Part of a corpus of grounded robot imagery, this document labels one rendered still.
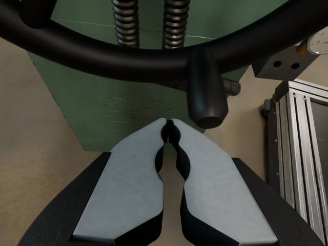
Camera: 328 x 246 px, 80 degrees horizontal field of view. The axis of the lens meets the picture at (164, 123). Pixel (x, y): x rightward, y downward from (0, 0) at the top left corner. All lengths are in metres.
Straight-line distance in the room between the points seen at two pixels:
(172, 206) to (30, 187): 0.53
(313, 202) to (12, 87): 1.27
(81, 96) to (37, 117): 0.51
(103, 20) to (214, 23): 0.18
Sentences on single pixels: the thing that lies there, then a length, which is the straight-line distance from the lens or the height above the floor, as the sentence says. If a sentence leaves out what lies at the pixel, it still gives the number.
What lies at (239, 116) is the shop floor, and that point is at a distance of 1.08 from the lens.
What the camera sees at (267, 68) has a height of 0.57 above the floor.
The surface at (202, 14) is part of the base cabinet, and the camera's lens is 0.36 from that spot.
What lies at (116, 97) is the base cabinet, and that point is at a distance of 0.51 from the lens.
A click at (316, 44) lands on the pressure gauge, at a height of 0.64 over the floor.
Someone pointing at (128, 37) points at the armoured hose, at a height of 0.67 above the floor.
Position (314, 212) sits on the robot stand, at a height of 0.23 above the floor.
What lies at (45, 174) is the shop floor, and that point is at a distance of 0.90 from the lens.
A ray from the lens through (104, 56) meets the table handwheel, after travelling 0.17.
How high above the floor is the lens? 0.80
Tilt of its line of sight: 60 degrees down
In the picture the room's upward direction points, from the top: 15 degrees clockwise
